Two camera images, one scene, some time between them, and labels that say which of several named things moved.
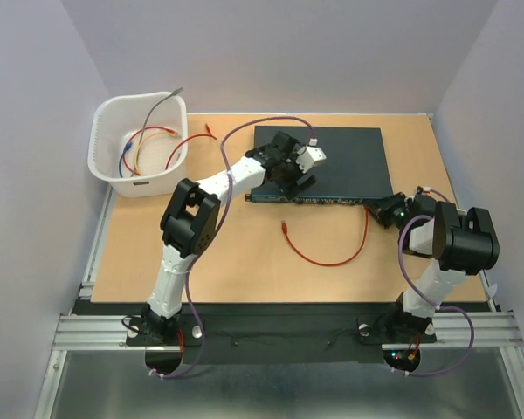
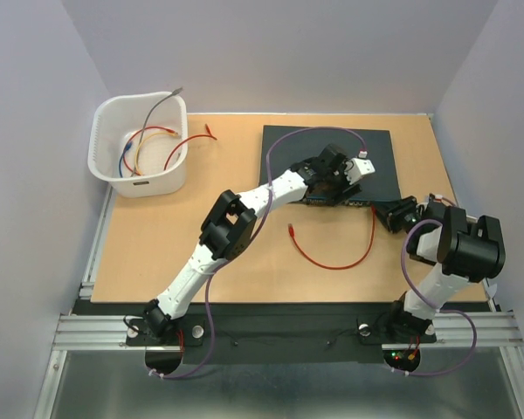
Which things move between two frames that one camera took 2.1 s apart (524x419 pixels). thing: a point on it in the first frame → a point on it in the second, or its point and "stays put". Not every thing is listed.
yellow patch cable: x=138 y=146 stays put
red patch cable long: x=189 y=137 stays put
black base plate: x=280 y=333 stays put
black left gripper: x=297 y=190 → x=332 y=195
